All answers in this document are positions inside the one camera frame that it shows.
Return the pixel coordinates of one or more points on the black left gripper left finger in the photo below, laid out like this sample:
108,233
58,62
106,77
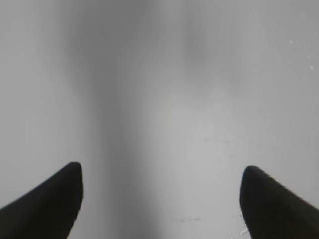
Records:
48,211

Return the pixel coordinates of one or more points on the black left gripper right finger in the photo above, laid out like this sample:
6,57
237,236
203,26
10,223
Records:
271,211

